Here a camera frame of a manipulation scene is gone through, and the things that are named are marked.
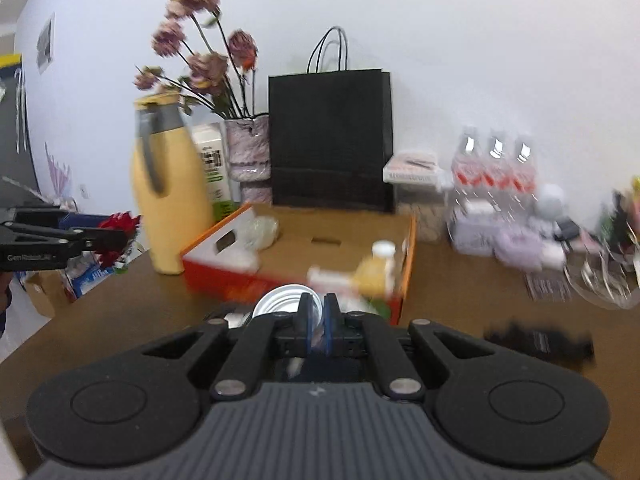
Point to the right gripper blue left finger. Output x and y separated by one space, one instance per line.
259 346

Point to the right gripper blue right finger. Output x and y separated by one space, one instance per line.
369 338

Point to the white round jar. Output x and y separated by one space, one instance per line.
286 298

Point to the alpaca plush toy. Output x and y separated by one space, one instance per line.
373 278

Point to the red flower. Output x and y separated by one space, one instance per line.
117 232

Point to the green ball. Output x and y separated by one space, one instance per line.
259 233

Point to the blue white paper bags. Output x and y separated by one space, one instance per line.
84 273

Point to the red cardboard box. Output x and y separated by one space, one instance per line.
219 264

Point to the yellow thermos jug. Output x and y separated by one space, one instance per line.
169 181

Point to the decorated tin box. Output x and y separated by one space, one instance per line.
475 235

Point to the clear container with white lid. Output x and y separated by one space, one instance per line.
418 184

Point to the purple scrunchie towel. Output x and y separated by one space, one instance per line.
519 250

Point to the purple ribbed vase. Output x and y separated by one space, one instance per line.
248 157

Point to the black paper bag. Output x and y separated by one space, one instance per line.
331 134

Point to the left water bottle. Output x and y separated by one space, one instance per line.
467 166

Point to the water bottle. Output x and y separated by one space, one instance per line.
467 166
524 172
496 170

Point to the milk carton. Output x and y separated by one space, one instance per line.
208 140

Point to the dark coaster card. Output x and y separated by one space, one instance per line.
548 287

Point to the middle water bottle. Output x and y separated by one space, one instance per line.
496 170

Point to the right water bottle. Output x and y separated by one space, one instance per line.
524 172

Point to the black glove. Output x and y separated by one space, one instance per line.
548 343

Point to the white round speaker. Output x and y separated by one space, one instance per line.
550 203

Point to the dried pink flowers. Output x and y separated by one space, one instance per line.
219 68

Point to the snack packet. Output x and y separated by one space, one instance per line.
626 213

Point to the wall picture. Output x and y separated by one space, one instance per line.
45 45

